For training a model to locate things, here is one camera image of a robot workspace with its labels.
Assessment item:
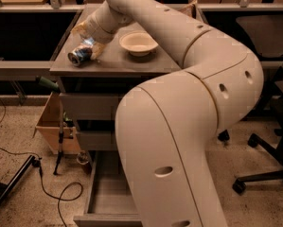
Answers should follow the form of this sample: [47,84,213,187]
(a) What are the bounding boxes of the brown chip bag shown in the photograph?
[179,0,198,18]

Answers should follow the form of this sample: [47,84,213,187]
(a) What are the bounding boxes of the green handled tool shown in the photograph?
[36,77,60,92]

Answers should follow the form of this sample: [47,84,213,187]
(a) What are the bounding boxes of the grey middle drawer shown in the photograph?
[76,131,117,150]

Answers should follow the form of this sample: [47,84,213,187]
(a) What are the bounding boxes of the white paper bowl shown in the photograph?
[119,30,158,57]

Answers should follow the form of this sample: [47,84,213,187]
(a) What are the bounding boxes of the grey bottom drawer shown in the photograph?
[73,151,143,227]

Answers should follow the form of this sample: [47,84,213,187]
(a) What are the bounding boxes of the grey drawer cabinet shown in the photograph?
[49,4,208,227]

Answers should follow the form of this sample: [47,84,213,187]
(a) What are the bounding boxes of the black office chair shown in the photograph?
[217,59,283,196]

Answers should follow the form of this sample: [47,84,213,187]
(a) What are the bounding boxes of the redbull can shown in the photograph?
[67,38,95,66]

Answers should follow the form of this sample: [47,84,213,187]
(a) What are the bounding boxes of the wooden box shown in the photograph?
[35,93,80,154]

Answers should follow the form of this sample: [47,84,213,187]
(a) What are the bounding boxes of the glass jar on floor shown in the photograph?
[76,151,91,174]

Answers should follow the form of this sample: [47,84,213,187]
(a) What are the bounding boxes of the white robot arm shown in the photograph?
[74,0,263,227]

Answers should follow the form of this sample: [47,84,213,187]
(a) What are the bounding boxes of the black floor cable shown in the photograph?
[0,142,84,227]

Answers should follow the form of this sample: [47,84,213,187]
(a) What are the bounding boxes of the grey top drawer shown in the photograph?
[60,93,120,120]

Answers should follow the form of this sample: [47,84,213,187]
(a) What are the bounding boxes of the grey drawer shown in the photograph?
[76,131,117,150]
[73,151,143,227]
[60,93,120,120]

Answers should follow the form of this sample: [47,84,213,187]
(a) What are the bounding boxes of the black stand leg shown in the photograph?
[0,155,39,206]

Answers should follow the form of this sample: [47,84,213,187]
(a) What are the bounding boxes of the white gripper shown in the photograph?
[71,2,129,61]

